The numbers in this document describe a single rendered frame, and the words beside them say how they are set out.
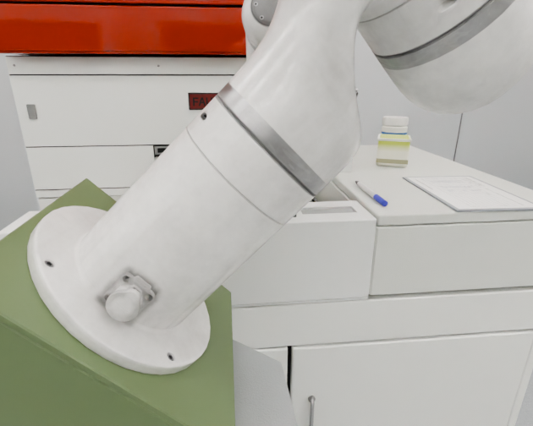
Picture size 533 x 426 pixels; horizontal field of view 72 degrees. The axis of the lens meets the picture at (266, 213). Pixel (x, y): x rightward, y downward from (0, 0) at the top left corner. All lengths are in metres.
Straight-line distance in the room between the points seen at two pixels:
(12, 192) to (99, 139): 1.95
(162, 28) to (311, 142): 0.87
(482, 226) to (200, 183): 0.51
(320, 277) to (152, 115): 0.75
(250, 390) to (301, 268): 0.21
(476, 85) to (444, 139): 2.76
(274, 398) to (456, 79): 0.37
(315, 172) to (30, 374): 0.24
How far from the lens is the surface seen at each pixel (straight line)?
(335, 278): 0.61
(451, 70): 0.33
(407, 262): 0.64
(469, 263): 0.70
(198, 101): 1.13
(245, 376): 0.49
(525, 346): 0.87
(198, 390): 0.35
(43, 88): 1.24
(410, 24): 0.31
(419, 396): 0.83
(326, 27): 0.27
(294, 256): 0.58
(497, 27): 0.33
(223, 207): 0.27
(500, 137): 3.35
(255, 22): 0.50
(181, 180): 0.28
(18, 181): 3.06
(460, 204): 0.68
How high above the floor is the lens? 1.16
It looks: 20 degrees down
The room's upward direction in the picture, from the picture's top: straight up
